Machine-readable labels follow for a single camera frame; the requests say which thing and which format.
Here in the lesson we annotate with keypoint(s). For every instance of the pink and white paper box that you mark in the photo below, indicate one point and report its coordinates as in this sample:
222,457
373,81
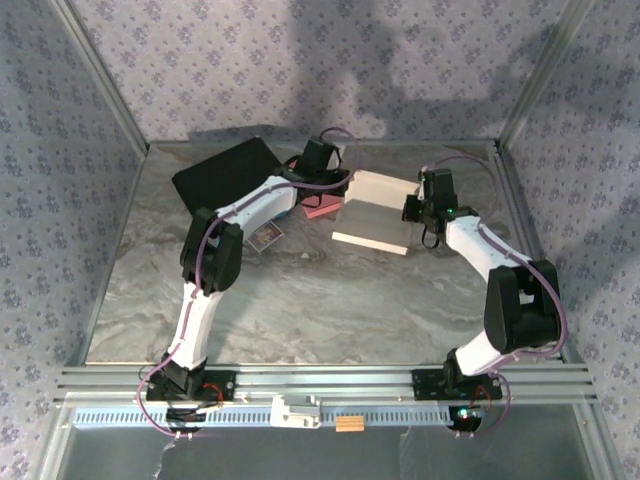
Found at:
325,212

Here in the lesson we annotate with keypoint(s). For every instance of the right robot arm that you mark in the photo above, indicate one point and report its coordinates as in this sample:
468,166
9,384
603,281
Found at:
520,305

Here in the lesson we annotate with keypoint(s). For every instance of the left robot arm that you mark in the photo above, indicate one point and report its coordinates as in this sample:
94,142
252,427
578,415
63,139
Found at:
210,250

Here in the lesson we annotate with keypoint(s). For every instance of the black connector box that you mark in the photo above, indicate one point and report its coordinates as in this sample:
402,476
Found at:
182,415

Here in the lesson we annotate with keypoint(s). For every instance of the small printed card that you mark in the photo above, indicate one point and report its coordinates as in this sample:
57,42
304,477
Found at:
265,236

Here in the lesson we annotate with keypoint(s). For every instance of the black case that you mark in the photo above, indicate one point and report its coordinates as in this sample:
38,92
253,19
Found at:
220,170

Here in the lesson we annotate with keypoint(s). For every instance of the black controller with light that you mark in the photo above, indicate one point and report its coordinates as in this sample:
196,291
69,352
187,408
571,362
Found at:
467,422

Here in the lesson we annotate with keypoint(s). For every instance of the small wooden block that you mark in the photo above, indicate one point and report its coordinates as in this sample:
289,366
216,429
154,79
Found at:
350,425

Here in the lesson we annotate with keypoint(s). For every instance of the white plastic clip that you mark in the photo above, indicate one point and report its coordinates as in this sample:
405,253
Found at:
295,412

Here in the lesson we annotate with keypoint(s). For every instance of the aluminium side rail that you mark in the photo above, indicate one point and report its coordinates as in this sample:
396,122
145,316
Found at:
520,220

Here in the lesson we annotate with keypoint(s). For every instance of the aluminium frame post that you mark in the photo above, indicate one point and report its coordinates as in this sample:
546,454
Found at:
102,75
543,75

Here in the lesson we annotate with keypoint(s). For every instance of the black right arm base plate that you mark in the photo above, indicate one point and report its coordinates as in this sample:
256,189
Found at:
425,385

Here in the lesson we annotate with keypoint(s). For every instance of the aluminium frame rail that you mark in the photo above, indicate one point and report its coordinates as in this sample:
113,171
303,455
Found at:
325,382

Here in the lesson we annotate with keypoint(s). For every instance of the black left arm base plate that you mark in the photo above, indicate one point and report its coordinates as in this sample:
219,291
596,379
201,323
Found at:
220,387

